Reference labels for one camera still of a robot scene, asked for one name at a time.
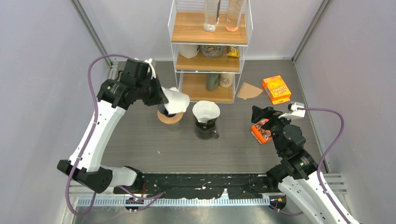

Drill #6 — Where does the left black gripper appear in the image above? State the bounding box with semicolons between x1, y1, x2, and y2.
137;74;170;106

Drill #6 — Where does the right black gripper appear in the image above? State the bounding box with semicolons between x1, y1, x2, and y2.
251;105;296;154

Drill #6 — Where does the blue plastic funnel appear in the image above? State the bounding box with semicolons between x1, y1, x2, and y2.
157;104;176;118

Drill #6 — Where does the brown tape roll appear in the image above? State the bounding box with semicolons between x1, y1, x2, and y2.
157;110;184;125

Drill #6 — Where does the white paper coffee filter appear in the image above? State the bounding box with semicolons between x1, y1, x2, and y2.
192;100;220;123

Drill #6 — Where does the dark green coffee dripper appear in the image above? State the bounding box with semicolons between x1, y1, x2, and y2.
195;119;216;130

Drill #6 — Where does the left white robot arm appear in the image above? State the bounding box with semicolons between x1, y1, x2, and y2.
57;58;168;193

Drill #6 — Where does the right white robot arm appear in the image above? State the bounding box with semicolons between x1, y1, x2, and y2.
251;103;358;224

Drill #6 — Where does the brown paper coffee filter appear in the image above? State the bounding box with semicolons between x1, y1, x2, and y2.
237;82;263;100

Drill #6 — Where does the grey glass coffee server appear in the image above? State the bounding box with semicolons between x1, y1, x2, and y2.
194;126;219;140

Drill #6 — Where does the orange snack packet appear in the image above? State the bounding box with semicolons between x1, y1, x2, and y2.
250;119;272;144

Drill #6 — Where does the orange yellow box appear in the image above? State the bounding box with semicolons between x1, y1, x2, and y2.
262;76;291;105

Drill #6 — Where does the white jug on shelf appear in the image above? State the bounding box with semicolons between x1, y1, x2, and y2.
179;44;200;59

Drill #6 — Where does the yellow snack packet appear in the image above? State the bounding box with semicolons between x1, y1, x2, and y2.
226;45;240;58

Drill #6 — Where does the cartoon printed round tin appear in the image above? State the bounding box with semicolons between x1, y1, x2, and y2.
200;45;224;58

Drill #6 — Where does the clear glass bottle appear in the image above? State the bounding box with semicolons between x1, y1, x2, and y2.
204;0;221;32

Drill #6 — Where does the clear pink bottom bottle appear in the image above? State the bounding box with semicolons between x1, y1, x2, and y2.
226;0;244;32

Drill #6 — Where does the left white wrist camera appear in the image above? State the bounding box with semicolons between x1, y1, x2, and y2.
144;58;156;79

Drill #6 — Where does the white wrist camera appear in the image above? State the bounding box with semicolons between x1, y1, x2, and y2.
144;58;156;79
279;102;305;120

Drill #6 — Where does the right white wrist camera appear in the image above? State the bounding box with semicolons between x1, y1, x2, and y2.
279;102;305;120

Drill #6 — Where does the white wire wooden shelf rack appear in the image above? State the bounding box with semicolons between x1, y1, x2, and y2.
168;0;253;104

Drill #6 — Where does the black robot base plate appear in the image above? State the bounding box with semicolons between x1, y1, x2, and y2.
113;172;297;211

